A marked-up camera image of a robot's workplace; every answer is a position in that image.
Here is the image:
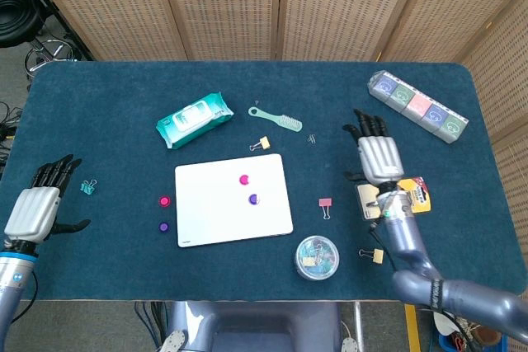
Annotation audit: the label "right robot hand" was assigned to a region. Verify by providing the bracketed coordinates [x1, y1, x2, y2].
[342, 109, 405, 186]

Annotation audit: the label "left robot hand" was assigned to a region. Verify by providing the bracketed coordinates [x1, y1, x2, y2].
[3, 154, 92, 245]

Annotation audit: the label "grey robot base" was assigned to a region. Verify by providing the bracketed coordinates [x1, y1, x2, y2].
[160, 300, 360, 352]

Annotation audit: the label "white magnetic board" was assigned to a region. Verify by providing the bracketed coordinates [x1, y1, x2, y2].
[174, 153, 295, 249]

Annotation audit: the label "yellow razor blister pack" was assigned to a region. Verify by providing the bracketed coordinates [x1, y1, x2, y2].
[356, 176, 433, 222]

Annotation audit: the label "wrapped colourful tissue packs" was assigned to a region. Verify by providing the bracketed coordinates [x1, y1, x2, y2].
[366, 69, 470, 145]

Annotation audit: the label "large yellow binder clip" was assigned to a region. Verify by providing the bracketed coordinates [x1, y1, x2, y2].
[357, 247, 385, 265]

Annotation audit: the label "mint green small brush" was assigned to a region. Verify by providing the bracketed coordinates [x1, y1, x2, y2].
[247, 106, 304, 133]

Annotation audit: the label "dark teal table cloth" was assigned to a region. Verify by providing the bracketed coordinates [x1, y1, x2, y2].
[0, 60, 516, 303]

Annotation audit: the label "small yellow binder clip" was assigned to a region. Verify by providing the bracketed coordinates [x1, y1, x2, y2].
[248, 135, 271, 153]

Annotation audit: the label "clear tub of binder clips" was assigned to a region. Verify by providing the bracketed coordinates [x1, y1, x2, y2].
[294, 235, 342, 283]

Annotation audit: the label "metal table leg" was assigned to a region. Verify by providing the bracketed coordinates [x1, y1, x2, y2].
[352, 301, 366, 352]

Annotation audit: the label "white round floor object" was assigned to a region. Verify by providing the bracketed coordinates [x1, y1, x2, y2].
[432, 311, 458, 336]

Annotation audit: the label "green wet wipes pack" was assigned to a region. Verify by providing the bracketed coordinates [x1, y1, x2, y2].
[155, 92, 235, 150]

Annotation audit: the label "blue floor box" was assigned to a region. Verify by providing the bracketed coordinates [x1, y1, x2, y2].
[437, 333, 509, 352]

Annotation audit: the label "woven folding screen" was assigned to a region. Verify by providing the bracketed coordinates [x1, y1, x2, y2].
[19, 0, 528, 349]

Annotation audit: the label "floor cable tangle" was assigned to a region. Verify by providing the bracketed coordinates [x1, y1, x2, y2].
[0, 100, 24, 171]

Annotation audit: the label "black cables under table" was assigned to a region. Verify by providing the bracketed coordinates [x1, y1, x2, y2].
[134, 301, 170, 347]

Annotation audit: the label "chrome stool frame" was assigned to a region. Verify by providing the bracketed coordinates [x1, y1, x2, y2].
[23, 37, 83, 81]

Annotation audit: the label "black cable coil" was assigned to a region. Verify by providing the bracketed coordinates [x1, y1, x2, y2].
[0, 0, 45, 49]

